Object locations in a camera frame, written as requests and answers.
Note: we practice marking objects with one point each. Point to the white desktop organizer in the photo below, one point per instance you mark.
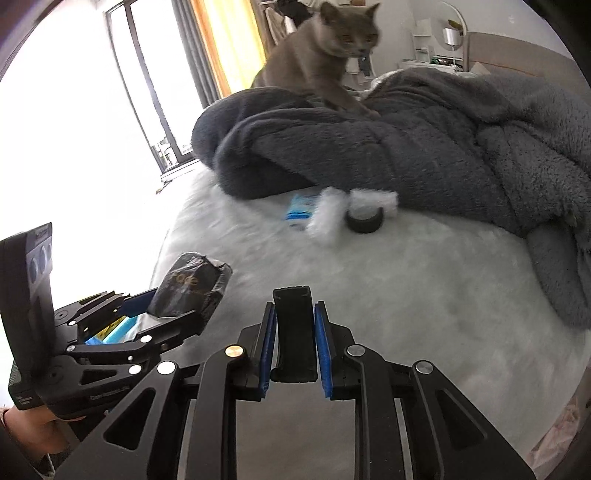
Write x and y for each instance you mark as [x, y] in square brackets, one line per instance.
[422, 41]

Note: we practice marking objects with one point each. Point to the dark grey fleece blanket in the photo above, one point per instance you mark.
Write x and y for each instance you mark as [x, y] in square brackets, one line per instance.
[415, 152]

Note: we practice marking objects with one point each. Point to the yellow curtain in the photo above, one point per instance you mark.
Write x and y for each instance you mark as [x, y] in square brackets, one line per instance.
[231, 41]

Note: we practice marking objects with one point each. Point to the black jacket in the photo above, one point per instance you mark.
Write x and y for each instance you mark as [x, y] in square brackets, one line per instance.
[295, 9]

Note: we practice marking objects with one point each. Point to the black plastic piece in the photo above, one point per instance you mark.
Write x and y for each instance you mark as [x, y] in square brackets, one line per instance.
[293, 332]

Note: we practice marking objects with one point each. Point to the beige coat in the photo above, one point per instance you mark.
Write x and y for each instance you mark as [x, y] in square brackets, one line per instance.
[276, 27]

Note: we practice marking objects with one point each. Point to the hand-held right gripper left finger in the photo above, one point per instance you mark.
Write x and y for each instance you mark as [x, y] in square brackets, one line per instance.
[267, 350]

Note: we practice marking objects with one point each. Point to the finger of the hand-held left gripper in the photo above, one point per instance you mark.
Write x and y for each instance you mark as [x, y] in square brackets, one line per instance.
[184, 325]
[136, 304]

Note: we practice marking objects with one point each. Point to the grey pillow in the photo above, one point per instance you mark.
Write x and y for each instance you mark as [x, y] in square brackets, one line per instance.
[480, 68]

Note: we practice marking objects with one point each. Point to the beige upholstered headboard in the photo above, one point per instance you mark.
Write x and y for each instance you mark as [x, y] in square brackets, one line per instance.
[517, 60]

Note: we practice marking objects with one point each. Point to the round wall mirror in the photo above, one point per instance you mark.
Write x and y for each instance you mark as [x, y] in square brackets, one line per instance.
[455, 14]

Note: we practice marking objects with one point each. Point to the person's left forearm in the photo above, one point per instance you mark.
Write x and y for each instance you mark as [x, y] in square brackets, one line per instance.
[3, 417]

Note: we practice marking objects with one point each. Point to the black tape roll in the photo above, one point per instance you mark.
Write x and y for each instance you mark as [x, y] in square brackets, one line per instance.
[364, 226]

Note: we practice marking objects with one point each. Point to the black packet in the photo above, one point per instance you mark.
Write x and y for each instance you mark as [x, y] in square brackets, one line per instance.
[189, 281]

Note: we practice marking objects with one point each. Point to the grey cat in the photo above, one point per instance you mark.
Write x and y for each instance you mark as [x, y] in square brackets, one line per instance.
[314, 60]

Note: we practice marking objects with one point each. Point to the black-framed glass balcony door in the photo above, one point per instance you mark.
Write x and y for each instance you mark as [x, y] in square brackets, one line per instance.
[152, 55]

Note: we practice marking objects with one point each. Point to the bed with grey plush sheet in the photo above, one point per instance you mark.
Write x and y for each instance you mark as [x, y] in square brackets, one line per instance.
[415, 323]

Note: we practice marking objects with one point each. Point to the blue tissue packet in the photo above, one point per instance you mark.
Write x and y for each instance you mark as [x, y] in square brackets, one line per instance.
[300, 210]

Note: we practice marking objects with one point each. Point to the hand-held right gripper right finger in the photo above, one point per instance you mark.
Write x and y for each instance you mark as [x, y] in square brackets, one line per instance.
[323, 350]

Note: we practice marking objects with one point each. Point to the grey curtain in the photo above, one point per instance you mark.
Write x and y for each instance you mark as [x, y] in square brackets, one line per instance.
[201, 46]

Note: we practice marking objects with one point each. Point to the white table lamp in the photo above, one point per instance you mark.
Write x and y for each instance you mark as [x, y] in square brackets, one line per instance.
[452, 37]

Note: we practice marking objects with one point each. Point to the white dresser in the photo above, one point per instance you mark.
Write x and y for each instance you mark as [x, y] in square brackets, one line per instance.
[415, 62]

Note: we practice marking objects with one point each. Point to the person's left hand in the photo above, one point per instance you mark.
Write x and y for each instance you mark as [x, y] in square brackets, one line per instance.
[37, 429]

